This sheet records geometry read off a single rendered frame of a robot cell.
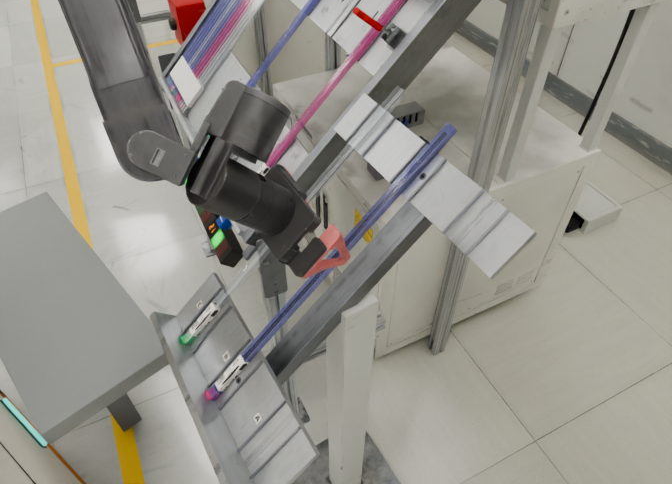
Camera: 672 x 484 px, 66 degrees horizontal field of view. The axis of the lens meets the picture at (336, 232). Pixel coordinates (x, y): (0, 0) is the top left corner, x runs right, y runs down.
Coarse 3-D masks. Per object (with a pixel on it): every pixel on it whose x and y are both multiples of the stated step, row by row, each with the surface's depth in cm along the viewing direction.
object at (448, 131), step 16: (448, 128) 65; (432, 144) 65; (416, 160) 66; (400, 176) 67; (416, 176) 66; (400, 192) 67; (384, 208) 67; (368, 224) 67; (352, 240) 68; (336, 256) 68; (320, 272) 69; (304, 288) 70; (288, 304) 71; (272, 320) 71; (272, 336) 72; (256, 352) 72
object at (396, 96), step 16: (400, 96) 71; (384, 112) 71; (368, 128) 72; (352, 144) 73; (336, 160) 74; (320, 176) 74; (320, 192) 75; (256, 256) 77; (240, 272) 78; (224, 288) 79; (224, 304) 79; (192, 336) 80
